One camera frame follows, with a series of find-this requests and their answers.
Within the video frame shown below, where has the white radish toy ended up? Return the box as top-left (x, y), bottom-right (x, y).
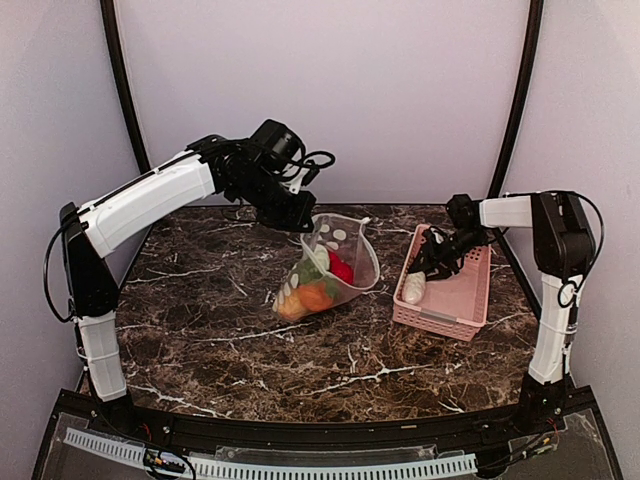
top-left (401, 271), bottom-right (426, 305)
top-left (297, 245), bottom-right (330, 284)

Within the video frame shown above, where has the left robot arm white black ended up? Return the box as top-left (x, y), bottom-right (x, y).
top-left (51, 130), bottom-right (323, 436)

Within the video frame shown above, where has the black front rail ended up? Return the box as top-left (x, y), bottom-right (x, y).
top-left (104, 398), bottom-right (524, 452)

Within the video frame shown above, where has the orange tangerine toy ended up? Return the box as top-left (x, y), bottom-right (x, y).
top-left (298, 282), bottom-right (333, 312)

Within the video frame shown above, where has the white slotted cable duct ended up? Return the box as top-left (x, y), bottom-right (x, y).
top-left (64, 427), bottom-right (478, 479)

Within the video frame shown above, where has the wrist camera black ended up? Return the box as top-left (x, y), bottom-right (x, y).
top-left (446, 194), bottom-right (478, 230)
top-left (249, 119), bottom-right (306, 171)

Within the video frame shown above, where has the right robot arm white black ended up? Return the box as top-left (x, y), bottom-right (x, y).
top-left (407, 190), bottom-right (605, 385)

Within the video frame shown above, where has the black frame post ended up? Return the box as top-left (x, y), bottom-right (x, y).
top-left (99, 0), bottom-right (151, 174)
top-left (487, 0), bottom-right (544, 198)

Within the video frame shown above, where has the yellow peach toy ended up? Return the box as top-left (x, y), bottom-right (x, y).
top-left (277, 291), bottom-right (308, 321)

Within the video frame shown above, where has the left camera cable black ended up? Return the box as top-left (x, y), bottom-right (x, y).
top-left (280, 150), bottom-right (336, 186)

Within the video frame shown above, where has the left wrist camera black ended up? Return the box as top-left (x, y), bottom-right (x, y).
top-left (249, 119), bottom-right (306, 171)

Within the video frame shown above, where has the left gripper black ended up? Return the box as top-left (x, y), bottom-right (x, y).
top-left (233, 168), bottom-right (319, 232)

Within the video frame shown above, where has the right black frame post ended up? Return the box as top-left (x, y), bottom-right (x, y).
top-left (487, 0), bottom-right (544, 198)

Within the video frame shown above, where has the bright red tomato toy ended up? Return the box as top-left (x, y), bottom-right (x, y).
top-left (329, 251), bottom-right (354, 285)

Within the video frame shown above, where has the left black frame post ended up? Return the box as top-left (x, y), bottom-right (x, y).
top-left (99, 0), bottom-right (151, 174)

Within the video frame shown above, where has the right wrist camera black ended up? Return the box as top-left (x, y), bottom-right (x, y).
top-left (446, 194), bottom-right (478, 230)

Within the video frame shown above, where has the circuit board with leds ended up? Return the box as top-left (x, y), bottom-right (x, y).
top-left (143, 450), bottom-right (187, 475)

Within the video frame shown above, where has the clear polka dot zip bag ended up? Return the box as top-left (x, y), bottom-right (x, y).
top-left (272, 213), bottom-right (380, 322)

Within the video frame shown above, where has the pink plastic basket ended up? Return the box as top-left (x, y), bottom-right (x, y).
top-left (393, 224), bottom-right (491, 341)

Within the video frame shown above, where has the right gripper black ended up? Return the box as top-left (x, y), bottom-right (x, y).
top-left (409, 228), bottom-right (486, 280)

